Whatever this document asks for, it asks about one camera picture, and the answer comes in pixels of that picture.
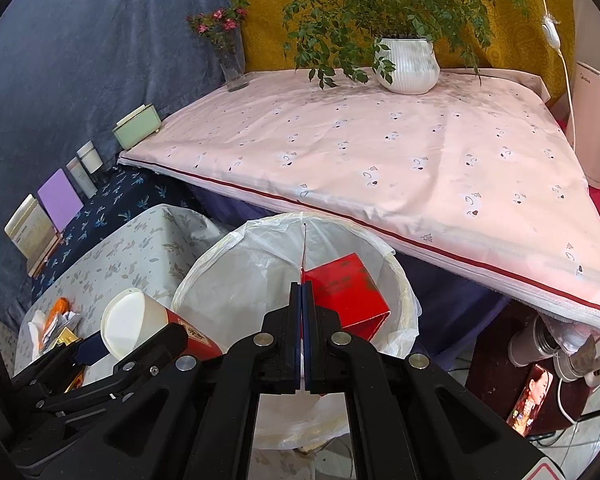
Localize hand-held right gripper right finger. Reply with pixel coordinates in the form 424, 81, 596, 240
306, 284, 546, 480

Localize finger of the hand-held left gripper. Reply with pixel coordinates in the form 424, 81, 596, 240
10, 335, 106, 401
35, 325, 201, 416

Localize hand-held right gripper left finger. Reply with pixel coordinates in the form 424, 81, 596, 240
80, 282, 306, 480

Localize white and red paper cup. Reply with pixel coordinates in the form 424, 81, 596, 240
101, 290, 226, 361

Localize orange plastic wrapper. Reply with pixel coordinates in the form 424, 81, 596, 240
42, 298, 73, 351

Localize red cardboard box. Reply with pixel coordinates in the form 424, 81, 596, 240
300, 222, 392, 343

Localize white-lined trash bin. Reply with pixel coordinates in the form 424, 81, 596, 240
172, 212, 421, 453

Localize white trash bin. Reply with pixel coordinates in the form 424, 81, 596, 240
172, 212, 421, 453

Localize gold wrapper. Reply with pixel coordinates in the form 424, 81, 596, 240
42, 327, 88, 393

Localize crumpled white paper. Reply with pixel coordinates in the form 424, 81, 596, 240
27, 310, 83, 341

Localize white rabbit print cloth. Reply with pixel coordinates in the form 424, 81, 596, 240
12, 203, 231, 376

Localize navy floral cloth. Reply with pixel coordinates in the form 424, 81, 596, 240
30, 165, 206, 301

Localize purple card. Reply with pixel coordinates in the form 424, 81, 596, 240
36, 169, 85, 233

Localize white tube bottle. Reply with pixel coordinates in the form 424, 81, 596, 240
66, 156, 97, 198

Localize pink printed tablecloth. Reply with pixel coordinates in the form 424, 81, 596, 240
117, 67, 600, 336

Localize white round jar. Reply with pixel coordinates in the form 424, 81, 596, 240
76, 141, 103, 173

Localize white cylindrical jar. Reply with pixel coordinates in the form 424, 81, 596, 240
507, 316, 563, 367

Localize green tissue box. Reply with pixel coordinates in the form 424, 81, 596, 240
112, 103, 162, 150

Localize glass vase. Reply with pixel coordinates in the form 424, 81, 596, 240
215, 35, 251, 92

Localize white ribbed plant pot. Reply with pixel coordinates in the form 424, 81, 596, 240
375, 36, 441, 95

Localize blue-grey cloth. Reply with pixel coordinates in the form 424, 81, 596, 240
0, 0, 246, 331

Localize yellow cloth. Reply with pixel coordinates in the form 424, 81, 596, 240
215, 0, 578, 106

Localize pink flowers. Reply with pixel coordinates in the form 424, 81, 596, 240
186, 6, 251, 53

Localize green leafy plant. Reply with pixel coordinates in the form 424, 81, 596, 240
230, 0, 531, 88

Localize white appliance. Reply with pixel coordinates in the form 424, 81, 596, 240
572, 60, 600, 191

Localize white floor cable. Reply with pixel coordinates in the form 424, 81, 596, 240
557, 377, 600, 423

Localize white cable with switch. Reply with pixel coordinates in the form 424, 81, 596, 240
527, 0, 581, 153

